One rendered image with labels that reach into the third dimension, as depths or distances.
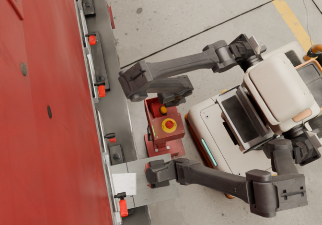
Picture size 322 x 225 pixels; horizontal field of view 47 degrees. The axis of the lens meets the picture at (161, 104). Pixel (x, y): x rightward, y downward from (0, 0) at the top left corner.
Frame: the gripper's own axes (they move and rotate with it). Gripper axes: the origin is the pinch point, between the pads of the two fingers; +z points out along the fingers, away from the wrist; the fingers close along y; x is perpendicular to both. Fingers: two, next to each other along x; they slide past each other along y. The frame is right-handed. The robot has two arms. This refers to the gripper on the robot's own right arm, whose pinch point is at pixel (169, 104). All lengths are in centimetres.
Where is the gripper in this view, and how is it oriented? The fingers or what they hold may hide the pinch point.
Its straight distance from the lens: 178.5
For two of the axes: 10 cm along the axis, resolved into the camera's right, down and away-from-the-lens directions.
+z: -2.5, 3.4, 9.1
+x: 2.6, 9.3, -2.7
